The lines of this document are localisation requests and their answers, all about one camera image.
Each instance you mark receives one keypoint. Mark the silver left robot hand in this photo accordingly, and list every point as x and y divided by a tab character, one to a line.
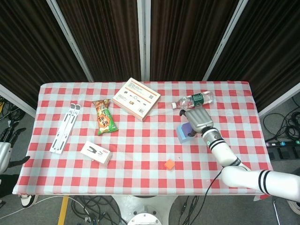
4	152

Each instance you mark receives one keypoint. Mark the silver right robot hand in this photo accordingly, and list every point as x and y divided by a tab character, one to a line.
200	119

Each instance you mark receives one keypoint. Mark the medium purple cube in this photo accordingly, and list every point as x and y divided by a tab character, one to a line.
186	127

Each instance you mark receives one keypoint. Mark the small orange cube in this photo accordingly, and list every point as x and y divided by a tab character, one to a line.
169	164

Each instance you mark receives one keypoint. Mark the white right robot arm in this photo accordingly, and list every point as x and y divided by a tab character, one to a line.
239	175

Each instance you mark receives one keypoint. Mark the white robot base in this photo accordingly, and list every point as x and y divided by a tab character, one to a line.
143	208

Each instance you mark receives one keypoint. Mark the clear water bottle green label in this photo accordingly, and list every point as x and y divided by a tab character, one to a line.
194	100

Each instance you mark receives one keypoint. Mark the large light blue cube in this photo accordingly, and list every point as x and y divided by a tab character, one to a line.
181	137

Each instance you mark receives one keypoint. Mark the black white sneaker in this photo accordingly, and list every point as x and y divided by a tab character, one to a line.
28	200

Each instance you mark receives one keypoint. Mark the red white checkered tablecloth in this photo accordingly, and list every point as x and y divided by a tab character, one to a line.
145	145

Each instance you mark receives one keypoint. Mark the white folding laptop stand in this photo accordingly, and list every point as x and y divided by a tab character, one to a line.
64	130

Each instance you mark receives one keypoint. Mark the flat white orange product box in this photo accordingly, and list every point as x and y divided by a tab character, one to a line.
137	98

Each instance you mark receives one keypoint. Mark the white stapler box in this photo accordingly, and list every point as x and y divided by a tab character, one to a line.
96	152

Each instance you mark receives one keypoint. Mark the green orange snack bag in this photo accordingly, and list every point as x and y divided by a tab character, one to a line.
105	117

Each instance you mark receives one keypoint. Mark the white partition post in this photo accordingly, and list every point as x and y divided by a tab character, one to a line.
144	39
70	39
225	39
279	99
16	99

